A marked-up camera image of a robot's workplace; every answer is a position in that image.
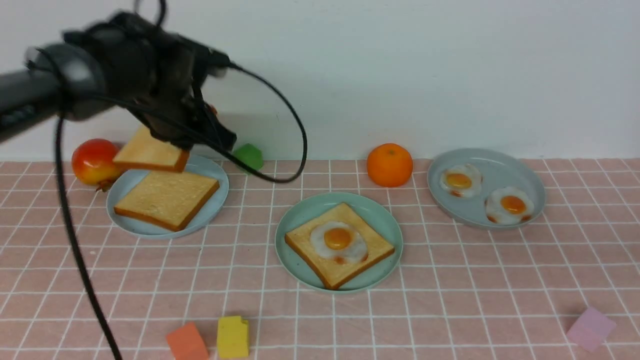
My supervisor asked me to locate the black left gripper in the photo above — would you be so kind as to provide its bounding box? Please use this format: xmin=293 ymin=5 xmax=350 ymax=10
xmin=62 ymin=11 xmax=237 ymax=151

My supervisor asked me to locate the bread slice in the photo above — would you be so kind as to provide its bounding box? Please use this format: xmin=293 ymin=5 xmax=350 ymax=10
xmin=285 ymin=203 xmax=394 ymax=289
xmin=113 ymin=171 xmax=220 ymax=232
xmin=112 ymin=125 xmax=190 ymax=173

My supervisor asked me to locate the fried egg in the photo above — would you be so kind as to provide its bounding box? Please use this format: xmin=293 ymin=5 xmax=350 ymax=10
xmin=439 ymin=162 xmax=484 ymax=199
xmin=310 ymin=221 xmax=369 ymax=264
xmin=484 ymin=186 xmax=535 ymax=226

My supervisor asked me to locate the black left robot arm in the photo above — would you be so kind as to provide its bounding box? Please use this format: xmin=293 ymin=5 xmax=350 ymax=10
xmin=1 ymin=11 xmax=237 ymax=151

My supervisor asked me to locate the light blue left plate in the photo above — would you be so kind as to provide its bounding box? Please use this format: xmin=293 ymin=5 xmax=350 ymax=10
xmin=106 ymin=155 xmax=230 ymax=239

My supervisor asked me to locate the red pomegranate fruit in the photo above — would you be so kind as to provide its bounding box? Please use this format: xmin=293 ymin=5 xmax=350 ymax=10
xmin=71 ymin=138 xmax=124 ymax=192

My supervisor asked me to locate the green foam cube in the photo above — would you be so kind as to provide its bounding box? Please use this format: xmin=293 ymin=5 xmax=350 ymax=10
xmin=232 ymin=143 xmax=265 ymax=171

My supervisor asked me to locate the orange mandarin fruit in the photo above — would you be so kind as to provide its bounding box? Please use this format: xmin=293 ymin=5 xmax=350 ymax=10
xmin=366 ymin=143 xmax=414 ymax=188

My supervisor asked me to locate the green centre plate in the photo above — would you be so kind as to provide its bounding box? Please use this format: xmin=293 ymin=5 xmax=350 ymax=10
xmin=274 ymin=192 xmax=404 ymax=294

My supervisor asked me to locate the orange foam cube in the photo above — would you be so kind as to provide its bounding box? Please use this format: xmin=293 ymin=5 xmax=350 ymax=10
xmin=166 ymin=322 xmax=210 ymax=360

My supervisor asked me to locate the yellow foam cube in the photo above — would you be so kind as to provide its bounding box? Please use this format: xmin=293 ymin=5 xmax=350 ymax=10
xmin=216 ymin=316 xmax=250 ymax=359

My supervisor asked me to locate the grey-blue right plate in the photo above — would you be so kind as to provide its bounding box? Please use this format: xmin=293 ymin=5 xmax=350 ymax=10
xmin=427 ymin=148 xmax=547 ymax=230

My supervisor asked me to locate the pink checkered tablecloth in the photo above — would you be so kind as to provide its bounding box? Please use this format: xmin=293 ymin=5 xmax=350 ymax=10
xmin=0 ymin=158 xmax=640 ymax=360

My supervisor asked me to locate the pink foam cube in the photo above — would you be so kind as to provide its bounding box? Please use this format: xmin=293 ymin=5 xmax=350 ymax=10
xmin=566 ymin=306 xmax=617 ymax=353

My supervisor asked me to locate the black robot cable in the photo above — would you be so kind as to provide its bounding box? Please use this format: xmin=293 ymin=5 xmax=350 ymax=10
xmin=25 ymin=0 xmax=309 ymax=360

